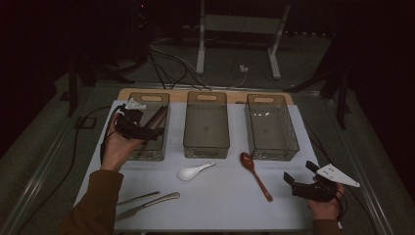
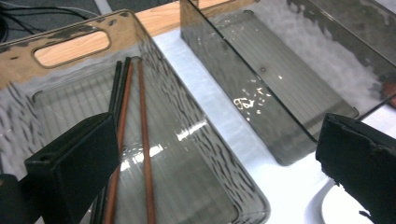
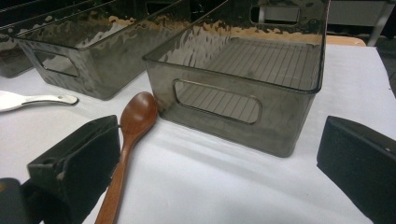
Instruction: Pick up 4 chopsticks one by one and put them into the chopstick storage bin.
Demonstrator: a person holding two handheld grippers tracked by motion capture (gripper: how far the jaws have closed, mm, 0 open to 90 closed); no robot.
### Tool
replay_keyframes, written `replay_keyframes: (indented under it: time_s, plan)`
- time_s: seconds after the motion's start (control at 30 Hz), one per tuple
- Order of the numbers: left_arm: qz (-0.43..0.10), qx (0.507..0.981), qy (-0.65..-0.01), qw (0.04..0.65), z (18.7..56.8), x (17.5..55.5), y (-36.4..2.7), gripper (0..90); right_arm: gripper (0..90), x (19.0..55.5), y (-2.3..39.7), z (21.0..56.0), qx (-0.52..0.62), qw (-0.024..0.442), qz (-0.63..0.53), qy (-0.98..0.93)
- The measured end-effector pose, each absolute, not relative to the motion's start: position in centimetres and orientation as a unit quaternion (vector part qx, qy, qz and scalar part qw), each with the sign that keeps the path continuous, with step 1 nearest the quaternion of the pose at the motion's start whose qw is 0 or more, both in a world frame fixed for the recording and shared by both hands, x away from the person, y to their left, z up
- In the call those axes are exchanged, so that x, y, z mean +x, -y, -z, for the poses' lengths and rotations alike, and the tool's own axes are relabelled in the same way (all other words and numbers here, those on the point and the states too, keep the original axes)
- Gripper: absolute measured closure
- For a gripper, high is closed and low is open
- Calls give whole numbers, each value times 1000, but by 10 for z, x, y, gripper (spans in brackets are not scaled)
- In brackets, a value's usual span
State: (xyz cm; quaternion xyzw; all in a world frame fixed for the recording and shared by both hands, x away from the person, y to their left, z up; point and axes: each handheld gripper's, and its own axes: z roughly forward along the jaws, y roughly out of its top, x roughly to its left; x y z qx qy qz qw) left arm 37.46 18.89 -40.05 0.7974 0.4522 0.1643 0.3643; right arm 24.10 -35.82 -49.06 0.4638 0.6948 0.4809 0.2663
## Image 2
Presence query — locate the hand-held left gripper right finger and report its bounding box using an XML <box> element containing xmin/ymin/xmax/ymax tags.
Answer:
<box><xmin>316</xmin><ymin>113</ymin><xmax>396</xmax><ymax>224</ymax></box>

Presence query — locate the clear grey plastic bin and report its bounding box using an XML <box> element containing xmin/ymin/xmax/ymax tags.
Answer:
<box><xmin>180</xmin><ymin>0</ymin><xmax>396</xmax><ymax>166</ymax></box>
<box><xmin>307</xmin><ymin>0</ymin><xmax>396</xmax><ymax>68</ymax></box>
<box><xmin>0</xmin><ymin>8</ymin><xmax>271</xmax><ymax>224</ymax></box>

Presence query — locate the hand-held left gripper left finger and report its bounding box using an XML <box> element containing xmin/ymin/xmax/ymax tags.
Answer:
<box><xmin>24</xmin><ymin>112</ymin><xmax>120</xmax><ymax>224</ymax></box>

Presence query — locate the bundle of floor cables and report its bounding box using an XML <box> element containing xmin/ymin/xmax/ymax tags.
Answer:
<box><xmin>0</xmin><ymin>4</ymin><xmax>98</xmax><ymax>44</ymax></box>

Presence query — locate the white ceramic spoon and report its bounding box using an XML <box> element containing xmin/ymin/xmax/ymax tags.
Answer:
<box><xmin>306</xmin><ymin>178</ymin><xmax>376</xmax><ymax>224</ymax></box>

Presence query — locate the brown wooden chopstick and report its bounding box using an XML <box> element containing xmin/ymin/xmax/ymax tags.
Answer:
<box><xmin>137</xmin><ymin>59</ymin><xmax>157</xmax><ymax>224</ymax></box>
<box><xmin>104</xmin><ymin>62</ymin><xmax>134</xmax><ymax>224</ymax></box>

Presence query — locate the light wooden board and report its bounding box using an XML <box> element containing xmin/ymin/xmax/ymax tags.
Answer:
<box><xmin>0</xmin><ymin>0</ymin><xmax>260</xmax><ymax>91</ymax></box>

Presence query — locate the black chopstick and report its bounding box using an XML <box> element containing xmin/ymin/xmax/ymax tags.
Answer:
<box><xmin>90</xmin><ymin>60</ymin><xmax>123</xmax><ymax>224</ymax></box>
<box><xmin>92</xmin><ymin>56</ymin><xmax>132</xmax><ymax>224</ymax></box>

